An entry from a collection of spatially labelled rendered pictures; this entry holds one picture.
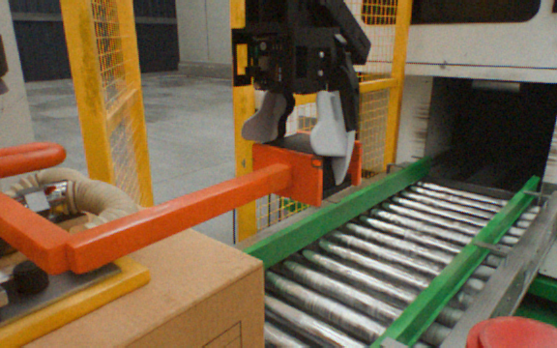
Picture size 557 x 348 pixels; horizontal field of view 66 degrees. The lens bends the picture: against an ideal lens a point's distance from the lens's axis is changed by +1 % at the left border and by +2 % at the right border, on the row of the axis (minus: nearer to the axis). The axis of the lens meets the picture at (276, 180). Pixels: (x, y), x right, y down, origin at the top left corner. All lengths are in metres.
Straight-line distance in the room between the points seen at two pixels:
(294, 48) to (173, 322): 0.29
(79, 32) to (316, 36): 0.71
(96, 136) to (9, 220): 0.71
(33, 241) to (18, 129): 1.25
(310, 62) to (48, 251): 0.25
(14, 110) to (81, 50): 0.57
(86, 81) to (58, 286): 0.62
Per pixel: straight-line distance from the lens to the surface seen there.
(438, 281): 1.13
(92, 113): 1.03
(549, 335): 0.32
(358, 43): 0.46
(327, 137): 0.39
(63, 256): 0.30
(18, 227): 0.34
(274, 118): 0.45
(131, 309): 0.47
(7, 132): 1.55
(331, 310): 1.14
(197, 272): 0.51
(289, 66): 0.37
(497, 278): 1.30
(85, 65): 1.02
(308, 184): 0.41
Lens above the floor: 1.21
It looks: 19 degrees down
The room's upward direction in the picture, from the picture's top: straight up
